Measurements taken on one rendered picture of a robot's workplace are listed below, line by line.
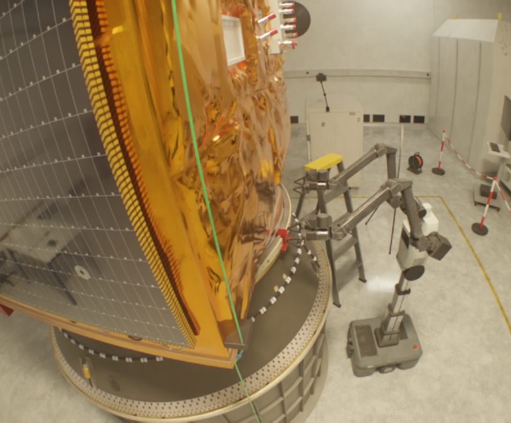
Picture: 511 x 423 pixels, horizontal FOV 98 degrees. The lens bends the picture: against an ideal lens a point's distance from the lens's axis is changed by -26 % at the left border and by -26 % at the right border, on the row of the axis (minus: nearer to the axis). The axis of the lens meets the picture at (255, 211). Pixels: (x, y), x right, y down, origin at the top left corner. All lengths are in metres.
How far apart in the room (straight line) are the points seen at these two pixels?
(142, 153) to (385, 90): 8.71
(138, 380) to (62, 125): 1.30
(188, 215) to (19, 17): 0.52
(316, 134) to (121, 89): 4.51
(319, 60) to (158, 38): 8.23
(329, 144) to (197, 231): 4.44
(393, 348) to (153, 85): 2.73
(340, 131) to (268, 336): 3.89
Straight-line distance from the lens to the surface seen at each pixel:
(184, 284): 0.71
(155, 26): 0.53
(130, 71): 0.51
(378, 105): 9.10
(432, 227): 1.92
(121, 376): 1.65
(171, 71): 0.53
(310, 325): 1.78
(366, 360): 2.77
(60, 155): 0.62
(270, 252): 1.46
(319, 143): 4.96
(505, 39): 6.62
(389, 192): 1.52
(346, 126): 4.90
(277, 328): 1.60
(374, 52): 8.86
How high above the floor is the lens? 2.67
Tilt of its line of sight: 33 degrees down
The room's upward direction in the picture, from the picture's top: 8 degrees counter-clockwise
